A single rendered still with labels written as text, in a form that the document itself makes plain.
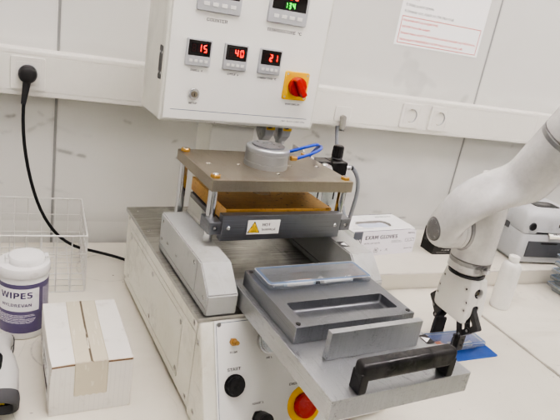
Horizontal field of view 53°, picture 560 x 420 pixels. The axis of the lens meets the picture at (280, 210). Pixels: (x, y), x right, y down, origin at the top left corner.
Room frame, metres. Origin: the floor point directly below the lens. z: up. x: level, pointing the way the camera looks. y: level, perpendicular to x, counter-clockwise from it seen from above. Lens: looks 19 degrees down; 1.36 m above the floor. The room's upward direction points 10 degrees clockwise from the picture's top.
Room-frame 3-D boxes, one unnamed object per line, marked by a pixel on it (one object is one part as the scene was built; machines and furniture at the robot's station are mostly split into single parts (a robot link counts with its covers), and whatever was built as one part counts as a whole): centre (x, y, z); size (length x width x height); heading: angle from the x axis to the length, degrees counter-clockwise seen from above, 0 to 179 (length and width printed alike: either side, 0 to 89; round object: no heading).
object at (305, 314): (0.76, -0.09, 0.98); 0.20 x 0.17 x 0.03; 121
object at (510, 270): (1.34, -0.61, 0.82); 0.05 x 0.05 x 0.14
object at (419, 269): (1.57, -0.49, 0.77); 0.84 x 0.30 x 0.04; 115
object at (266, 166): (1.02, 0.04, 1.08); 0.31 x 0.24 x 0.13; 121
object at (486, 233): (1.08, -0.40, 1.04); 0.09 x 0.08 x 0.13; 113
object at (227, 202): (0.98, 0.03, 1.07); 0.22 x 0.17 x 0.10; 121
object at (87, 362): (0.78, 0.28, 0.80); 0.19 x 0.13 x 0.09; 25
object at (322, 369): (0.71, -0.12, 0.97); 0.30 x 0.22 x 0.08; 31
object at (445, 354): (0.60, -0.19, 0.99); 0.15 x 0.02 x 0.04; 121
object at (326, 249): (0.98, -0.12, 0.97); 0.26 x 0.05 x 0.07; 31
